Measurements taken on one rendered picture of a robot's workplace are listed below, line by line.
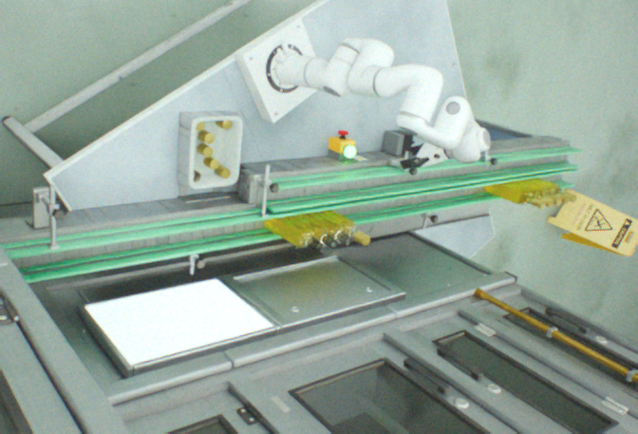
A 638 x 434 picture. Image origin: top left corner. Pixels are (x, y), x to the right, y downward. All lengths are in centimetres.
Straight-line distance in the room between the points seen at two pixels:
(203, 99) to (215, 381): 90
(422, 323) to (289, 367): 49
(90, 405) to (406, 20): 197
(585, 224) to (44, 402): 460
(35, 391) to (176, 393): 64
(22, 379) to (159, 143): 118
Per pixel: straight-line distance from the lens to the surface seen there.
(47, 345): 107
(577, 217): 526
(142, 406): 156
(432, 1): 267
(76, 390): 97
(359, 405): 165
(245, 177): 215
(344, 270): 220
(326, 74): 194
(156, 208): 206
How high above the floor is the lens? 257
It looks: 47 degrees down
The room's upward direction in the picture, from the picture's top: 118 degrees clockwise
